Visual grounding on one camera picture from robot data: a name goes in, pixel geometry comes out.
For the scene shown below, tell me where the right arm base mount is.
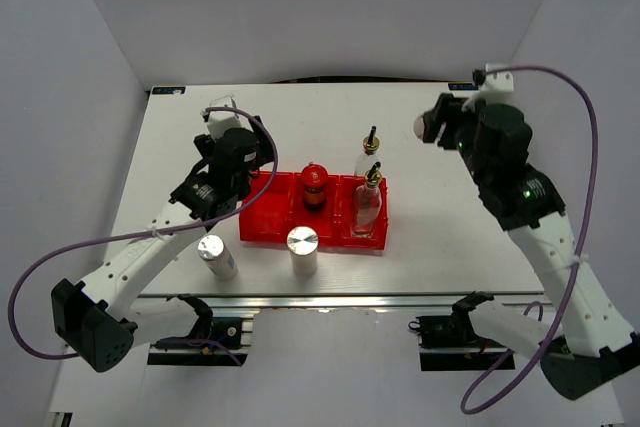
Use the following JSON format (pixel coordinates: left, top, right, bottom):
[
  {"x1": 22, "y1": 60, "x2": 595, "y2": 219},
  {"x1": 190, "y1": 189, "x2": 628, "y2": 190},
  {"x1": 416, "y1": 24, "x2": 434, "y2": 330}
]
[{"x1": 408, "y1": 292, "x2": 507, "y2": 372}]

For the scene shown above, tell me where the silver-top white cylinder canister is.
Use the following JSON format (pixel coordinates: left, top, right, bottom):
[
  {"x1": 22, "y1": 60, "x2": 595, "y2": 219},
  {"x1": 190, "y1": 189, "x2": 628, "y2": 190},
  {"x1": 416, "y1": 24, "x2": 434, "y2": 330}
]
[{"x1": 286, "y1": 226, "x2": 319, "y2": 276}]

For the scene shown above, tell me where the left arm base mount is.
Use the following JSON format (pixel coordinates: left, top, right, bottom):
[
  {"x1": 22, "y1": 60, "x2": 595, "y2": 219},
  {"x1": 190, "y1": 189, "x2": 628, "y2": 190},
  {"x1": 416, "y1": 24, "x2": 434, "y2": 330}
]
[{"x1": 147, "y1": 295, "x2": 253, "y2": 367}]

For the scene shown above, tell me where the red-lid sauce jar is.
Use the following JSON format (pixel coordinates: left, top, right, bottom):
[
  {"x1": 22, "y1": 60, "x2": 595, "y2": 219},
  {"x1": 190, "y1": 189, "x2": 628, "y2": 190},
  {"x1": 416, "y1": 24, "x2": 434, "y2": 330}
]
[{"x1": 300, "y1": 163, "x2": 329, "y2": 210}]

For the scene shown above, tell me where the clear glass bottle gold spout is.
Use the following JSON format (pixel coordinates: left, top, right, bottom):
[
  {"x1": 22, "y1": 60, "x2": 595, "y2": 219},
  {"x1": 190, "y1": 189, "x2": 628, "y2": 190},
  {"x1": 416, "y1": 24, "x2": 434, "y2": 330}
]
[{"x1": 350, "y1": 161, "x2": 382, "y2": 237}]

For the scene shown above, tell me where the red three-compartment tray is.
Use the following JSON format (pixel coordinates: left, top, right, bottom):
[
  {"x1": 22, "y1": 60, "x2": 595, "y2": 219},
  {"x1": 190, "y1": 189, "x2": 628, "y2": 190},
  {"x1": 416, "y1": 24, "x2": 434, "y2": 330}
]
[{"x1": 239, "y1": 172, "x2": 388, "y2": 251}]

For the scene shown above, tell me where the white-lid brown spice jar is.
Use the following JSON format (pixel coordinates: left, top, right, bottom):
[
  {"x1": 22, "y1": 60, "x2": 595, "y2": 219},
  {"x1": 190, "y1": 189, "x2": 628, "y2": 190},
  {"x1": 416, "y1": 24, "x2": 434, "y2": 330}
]
[{"x1": 413, "y1": 111, "x2": 446, "y2": 144}]

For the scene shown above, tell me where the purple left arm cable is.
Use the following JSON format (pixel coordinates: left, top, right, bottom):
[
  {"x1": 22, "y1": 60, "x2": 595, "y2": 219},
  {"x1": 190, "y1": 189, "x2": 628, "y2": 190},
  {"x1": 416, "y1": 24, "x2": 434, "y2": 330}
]
[{"x1": 7, "y1": 106, "x2": 279, "y2": 367}]

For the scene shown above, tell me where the glass bottle with dark sauce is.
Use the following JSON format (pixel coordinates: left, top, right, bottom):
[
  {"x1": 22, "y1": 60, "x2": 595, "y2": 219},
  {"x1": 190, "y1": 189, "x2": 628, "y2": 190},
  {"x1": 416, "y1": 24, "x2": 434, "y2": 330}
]
[{"x1": 354, "y1": 126, "x2": 380, "y2": 177}]

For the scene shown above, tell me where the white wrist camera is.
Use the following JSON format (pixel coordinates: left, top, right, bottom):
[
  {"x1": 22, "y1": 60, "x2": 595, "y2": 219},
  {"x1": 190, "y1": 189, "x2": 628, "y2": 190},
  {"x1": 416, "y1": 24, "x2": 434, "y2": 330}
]
[
  {"x1": 462, "y1": 64, "x2": 514, "y2": 111},
  {"x1": 201, "y1": 95, "x2": 242, "y2": 141}
]

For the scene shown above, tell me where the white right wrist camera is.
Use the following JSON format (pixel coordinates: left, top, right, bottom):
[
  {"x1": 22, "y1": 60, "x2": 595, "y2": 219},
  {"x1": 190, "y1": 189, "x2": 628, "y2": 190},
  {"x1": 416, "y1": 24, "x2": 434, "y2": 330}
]
[{"x1": 462, "y1": 64, "x2": 514, "y2": 111}]

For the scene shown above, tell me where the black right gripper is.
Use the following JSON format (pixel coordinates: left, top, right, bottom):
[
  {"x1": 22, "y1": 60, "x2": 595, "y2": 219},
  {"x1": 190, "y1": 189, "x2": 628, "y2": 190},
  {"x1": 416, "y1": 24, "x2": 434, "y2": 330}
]
[{"x1": 421, "y1": 94, "x2": 490, "y2": 188}]

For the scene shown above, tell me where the silver-lid white shaker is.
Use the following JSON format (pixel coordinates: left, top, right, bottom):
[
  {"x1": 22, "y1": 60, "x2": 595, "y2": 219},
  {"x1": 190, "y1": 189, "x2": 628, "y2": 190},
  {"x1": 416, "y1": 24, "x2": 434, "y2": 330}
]
[{"x1": 197, "y1": 234, "x2": 238, "y2": 280}]

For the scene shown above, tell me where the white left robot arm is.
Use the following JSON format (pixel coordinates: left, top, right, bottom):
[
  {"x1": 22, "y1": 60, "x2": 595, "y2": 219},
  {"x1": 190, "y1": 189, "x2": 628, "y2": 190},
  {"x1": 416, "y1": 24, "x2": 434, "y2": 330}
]
[{"x1": 51, "y1": 117, "x2": 278, "y2": 372}]

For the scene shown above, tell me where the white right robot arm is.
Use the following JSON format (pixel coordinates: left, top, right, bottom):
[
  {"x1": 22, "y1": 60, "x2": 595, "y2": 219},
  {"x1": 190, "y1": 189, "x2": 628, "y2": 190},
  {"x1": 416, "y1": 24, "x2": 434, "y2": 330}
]
[{"x1": 417, "y1": 93, "x2": 639, "y2": 400}]

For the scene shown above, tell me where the blue right corner sticker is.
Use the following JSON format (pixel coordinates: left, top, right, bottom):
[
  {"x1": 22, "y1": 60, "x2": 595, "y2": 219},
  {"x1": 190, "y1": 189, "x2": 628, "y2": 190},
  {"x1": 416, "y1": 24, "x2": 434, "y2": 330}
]
[{"x1": 447, "y1": 82, "x2": 479, "y2": 92}]

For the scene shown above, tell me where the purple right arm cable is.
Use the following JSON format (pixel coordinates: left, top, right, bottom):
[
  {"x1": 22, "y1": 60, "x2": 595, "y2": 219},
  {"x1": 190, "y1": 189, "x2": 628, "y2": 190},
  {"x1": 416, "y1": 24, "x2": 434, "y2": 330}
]
[{"x1": 459, "y1": 64, "x2": 599, "y2": 416}]

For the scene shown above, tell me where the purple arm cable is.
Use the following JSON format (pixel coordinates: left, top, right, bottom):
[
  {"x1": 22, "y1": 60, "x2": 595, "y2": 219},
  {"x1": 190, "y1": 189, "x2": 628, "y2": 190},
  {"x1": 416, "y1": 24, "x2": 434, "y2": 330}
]
[
  {"x1": 459, "y1": 64, "x2": 599, "y2": 416},
  {"x1": 7, "y1": 106, "x2": 279, "y2": 367}
]

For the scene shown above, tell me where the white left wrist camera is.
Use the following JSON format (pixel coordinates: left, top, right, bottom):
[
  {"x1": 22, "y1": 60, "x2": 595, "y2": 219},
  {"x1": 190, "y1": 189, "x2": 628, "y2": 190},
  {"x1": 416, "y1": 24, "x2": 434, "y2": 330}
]
[{"x1": 201, "y1": 95, "x2": 242, "y2": 141}]

